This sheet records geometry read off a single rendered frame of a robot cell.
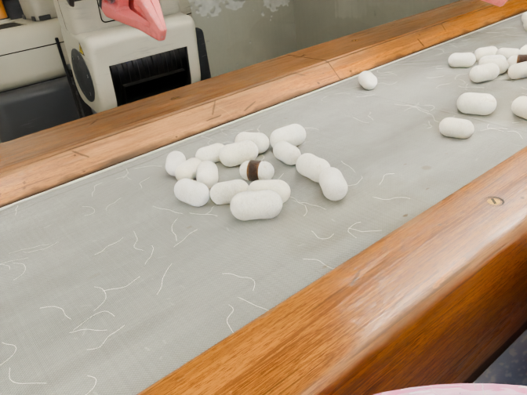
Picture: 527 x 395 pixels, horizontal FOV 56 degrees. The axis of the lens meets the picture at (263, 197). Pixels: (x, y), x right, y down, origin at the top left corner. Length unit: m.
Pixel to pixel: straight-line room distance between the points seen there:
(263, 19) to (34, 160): 2.49
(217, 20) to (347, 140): 2.31
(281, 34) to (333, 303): 2.80
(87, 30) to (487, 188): 0.81
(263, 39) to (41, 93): 1.86
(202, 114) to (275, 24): 2.43
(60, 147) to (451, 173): 0.36
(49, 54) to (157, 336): 1.02
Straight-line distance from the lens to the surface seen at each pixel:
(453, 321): 0.28
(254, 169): 0.41
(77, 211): 0.45
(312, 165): 0.40
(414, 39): 0.82
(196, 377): 0.23
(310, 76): 0.66
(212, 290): 0.31
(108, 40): 0.98
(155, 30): 0.50
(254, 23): 2.89
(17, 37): 1.24
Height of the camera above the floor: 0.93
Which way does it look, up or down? 28 degrees down
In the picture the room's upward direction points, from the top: 8 degrees counter-clockwise
